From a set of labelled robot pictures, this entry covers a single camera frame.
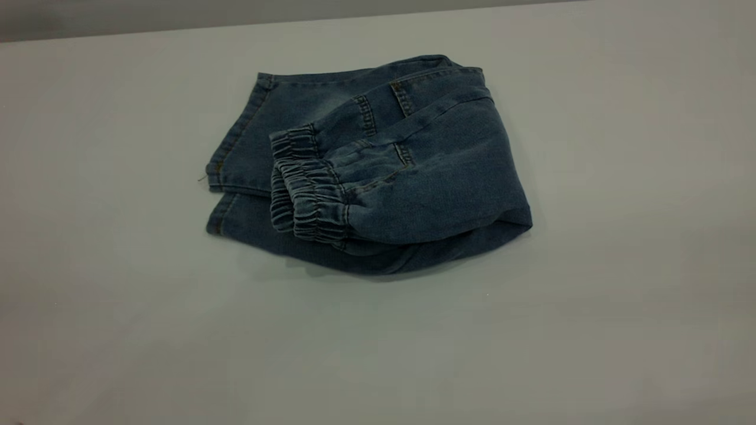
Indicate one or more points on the blue denim pants basketball print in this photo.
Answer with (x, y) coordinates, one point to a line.
(425, 177)

